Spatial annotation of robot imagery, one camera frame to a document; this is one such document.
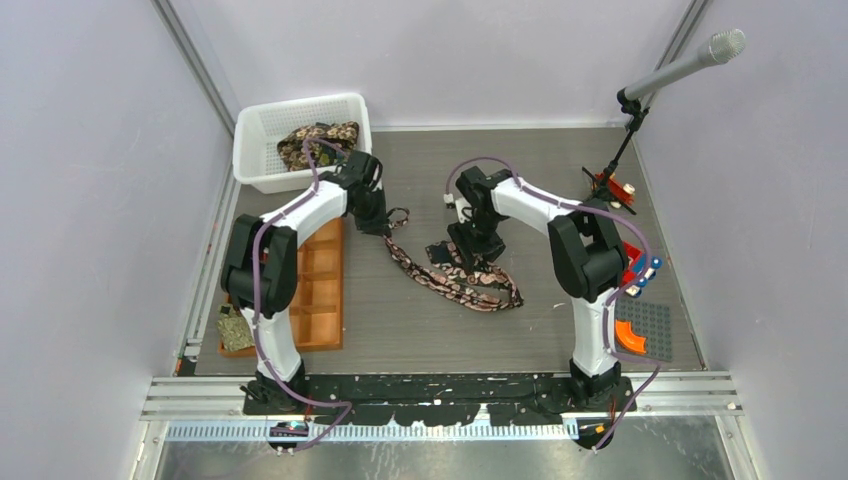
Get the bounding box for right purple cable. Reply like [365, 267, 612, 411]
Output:
[445, 156, 662, 452]

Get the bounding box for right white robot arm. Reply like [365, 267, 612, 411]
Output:
[447, 167, 629, 411]

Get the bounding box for orange curved toy piece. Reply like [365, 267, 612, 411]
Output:
[614, 320, 647, 355]

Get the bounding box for white plastic basket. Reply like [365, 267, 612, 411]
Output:
[232, 93, 372, 194]

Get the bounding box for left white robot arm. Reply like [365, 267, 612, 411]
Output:
[220, 150, 389, 414]

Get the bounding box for olive patterned rolled tie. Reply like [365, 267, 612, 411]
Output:
[216, 303, 254, 354]

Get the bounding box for orange wooden compartment tray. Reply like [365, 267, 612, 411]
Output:
[217, 218, 344, 358]

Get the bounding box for red toy bus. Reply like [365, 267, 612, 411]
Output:
[621, 242, 664, 298]

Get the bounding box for black pink floral tie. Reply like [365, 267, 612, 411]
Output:
[383, 234, 525, 313]

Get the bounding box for black microphone tripod stand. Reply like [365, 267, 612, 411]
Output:
[582, 88, 650, 215]

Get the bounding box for grey studded baseplate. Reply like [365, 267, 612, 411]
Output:
[614, 296, 673, 362]

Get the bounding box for red toy piece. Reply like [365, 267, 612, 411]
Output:
[592, 173, 635, 209]

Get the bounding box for grey microphone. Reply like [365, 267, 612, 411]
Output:
[617, 29, 747, 103]

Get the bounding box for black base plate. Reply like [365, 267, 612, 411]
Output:
[240, 373, 636, 427]

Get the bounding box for floral ties in basket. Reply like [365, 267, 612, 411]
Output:
[276, 121, 360, 171]

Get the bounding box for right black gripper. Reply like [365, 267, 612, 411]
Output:
[448, 212, 507, 274]

